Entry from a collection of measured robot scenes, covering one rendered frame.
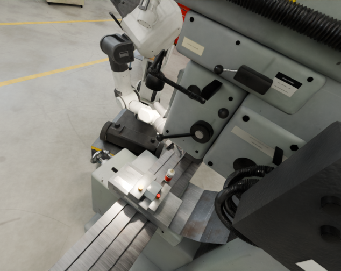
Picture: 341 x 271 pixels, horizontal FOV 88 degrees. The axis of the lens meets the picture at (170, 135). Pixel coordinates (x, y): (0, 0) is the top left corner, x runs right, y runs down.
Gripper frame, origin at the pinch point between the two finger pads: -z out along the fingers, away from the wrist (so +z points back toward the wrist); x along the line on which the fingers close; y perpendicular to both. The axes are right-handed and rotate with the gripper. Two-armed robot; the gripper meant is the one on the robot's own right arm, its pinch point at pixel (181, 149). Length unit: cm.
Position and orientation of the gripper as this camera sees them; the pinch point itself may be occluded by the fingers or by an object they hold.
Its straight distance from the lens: 81.0
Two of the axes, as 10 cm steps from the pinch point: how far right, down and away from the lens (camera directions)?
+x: 7.8, -2.4, 5.7
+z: -5.5, -7.0, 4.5
